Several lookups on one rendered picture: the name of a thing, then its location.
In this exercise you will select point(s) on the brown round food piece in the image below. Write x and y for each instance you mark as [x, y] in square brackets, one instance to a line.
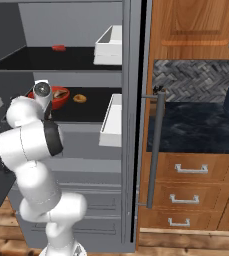
[80, 98]

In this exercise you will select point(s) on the brown chicken drumstick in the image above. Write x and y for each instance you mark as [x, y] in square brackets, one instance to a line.
[60, 94]

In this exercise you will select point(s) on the black fridge shelf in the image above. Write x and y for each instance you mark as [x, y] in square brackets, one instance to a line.
[92, 111]
[52, 59]

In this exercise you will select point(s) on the grey fridge bottom drawer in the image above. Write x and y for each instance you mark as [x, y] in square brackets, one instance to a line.
[96, 213]

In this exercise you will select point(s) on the small red food piece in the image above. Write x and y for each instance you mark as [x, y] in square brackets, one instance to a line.
[58, 48]

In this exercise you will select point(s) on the wooden wall cupboard door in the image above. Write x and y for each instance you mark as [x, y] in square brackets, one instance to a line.
[192, 20]

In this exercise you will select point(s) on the white fridge door bin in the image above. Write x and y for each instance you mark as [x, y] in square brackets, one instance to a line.
[112, 130]
[111, 50]

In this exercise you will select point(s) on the red bowl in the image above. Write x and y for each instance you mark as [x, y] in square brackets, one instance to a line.
[60, 102]

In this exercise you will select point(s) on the wooden drawer front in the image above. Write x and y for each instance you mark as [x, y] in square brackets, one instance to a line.
[206, 220]
[212, 196]
[219, 160]

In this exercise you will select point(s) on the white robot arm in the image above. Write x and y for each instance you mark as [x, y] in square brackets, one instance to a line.
[36, 176]

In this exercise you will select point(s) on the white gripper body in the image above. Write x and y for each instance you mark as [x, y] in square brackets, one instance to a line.
[48, 102]

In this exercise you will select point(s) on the brown block with dark top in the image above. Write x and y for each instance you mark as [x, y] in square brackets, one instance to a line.
[154, 107]

